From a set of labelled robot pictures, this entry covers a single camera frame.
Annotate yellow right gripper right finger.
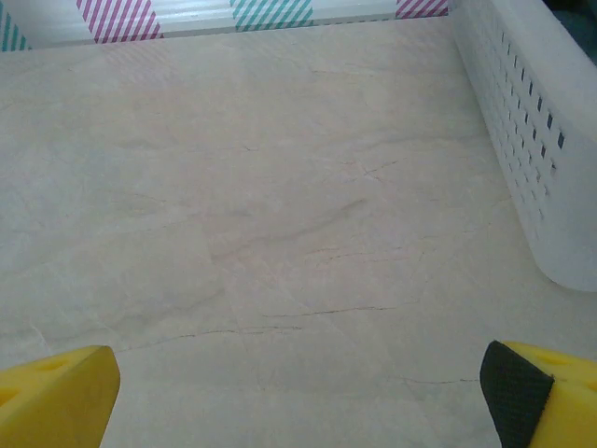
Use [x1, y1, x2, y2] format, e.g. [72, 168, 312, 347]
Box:
[479, 340, 597, 448]

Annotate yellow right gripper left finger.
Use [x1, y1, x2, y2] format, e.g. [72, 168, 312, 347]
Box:
[0, 344, 121, 448]

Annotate white plastic lattice basket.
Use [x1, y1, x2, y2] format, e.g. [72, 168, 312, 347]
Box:
[448, 0, 597, 294]

